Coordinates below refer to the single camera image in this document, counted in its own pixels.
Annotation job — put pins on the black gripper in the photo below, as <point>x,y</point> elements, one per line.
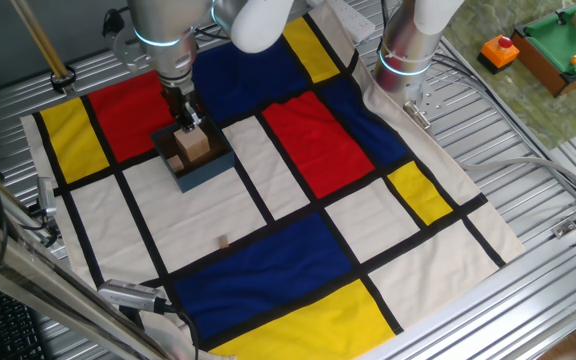
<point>178,100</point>

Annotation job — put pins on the large wooden cube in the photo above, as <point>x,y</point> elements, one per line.
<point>195,147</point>

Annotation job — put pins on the small wooden cube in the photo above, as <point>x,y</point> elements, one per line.
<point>223,241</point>
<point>175,164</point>

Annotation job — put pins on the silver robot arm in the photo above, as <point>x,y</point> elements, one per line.
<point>168,30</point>

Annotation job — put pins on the dark blue gift box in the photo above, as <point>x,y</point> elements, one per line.
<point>203,175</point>

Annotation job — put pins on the black pole clamp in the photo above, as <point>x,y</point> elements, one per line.
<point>63,80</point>

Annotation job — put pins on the brass-coloured pole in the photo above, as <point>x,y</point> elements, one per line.
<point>40,37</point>

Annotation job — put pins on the colour-block patterned cloth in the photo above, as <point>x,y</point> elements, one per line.
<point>278,270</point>

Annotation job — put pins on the white power strip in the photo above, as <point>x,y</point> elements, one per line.
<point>353,20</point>

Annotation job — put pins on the orange emergency stop button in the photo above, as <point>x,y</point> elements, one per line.
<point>498,55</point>

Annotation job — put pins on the green textured mat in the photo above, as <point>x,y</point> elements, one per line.
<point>518,110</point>

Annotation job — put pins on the mini pool table toy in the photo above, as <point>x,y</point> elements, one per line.
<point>558,45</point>

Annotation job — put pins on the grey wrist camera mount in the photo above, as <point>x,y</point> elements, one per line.
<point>127,52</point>

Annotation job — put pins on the silver exterior camera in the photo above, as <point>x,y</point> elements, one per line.
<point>128,295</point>
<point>46,195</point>

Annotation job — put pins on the black camera clamp mount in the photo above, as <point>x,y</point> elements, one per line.
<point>48,232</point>

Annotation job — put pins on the shiny metal frame bar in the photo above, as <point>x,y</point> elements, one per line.
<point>43,280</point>

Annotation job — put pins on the small metal bracket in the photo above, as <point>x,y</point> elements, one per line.
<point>417,116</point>
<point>564,228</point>

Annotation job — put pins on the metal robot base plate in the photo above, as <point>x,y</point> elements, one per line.
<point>433,97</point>

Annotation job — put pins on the aluminium frame rail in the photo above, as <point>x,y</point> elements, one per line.
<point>518,310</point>

